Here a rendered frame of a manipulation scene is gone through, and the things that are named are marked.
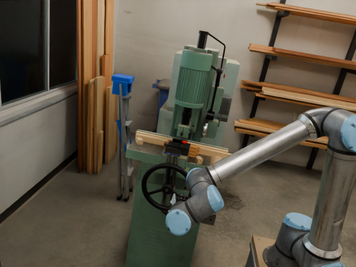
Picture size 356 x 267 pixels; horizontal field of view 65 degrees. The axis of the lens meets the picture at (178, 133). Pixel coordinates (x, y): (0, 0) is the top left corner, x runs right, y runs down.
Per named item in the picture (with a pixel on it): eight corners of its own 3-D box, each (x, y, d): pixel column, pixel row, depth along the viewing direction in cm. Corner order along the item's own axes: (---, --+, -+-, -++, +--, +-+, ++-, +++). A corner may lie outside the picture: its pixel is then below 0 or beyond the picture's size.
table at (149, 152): (118, 163, 160) (119, 154, 158) (135, 144, 189) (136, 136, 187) (224, 188, 154) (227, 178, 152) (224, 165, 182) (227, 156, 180)
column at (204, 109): (166, 149, 201) (183, 44, 176) (172, 138, 221) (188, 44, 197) (197, 156, 198) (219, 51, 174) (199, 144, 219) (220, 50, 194)
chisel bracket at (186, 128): (175, 138, 172) (178, 125, 169) (179, 131, 185) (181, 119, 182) (187, 141, 171) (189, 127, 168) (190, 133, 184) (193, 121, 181)
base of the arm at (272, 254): (298, 253, 153) (304, 238, 150) (309, 281, 135) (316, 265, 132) (263, 245, 154) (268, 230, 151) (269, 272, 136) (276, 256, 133)
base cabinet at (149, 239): (123, 267, 197) (134, 179, 172) (146, 218, 251) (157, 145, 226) (186, 284, 192) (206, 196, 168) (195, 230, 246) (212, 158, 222)
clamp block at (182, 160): (158, 168, 157) (160, 153, 154) (163, 158, 169) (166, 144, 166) (184, 174, 155) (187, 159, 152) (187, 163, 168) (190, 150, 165)
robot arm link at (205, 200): (208, 176, 106) (181, 193, 107) (217, 193, 96) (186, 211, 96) (220, 193, 110) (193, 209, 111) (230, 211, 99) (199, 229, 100)
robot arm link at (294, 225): (296, 237, 150) (306, 209, 144) (315, 261, 134) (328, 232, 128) (270, 236, 147) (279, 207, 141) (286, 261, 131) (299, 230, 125)
